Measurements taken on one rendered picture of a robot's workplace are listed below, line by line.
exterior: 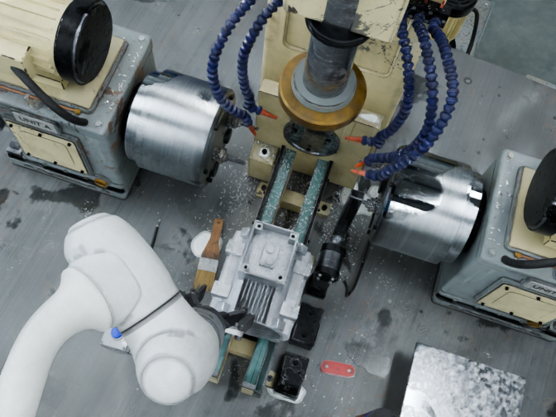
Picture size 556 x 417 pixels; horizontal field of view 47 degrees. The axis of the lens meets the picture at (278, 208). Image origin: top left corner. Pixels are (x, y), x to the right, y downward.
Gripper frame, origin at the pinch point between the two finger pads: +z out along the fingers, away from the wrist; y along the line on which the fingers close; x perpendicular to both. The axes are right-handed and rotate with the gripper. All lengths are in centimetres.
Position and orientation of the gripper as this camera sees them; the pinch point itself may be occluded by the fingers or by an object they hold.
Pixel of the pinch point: (220, 301)
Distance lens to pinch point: 126.7
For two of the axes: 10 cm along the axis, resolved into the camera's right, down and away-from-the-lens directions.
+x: -3.0, 9.4, 1.3
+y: -9.5, -3.1, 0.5
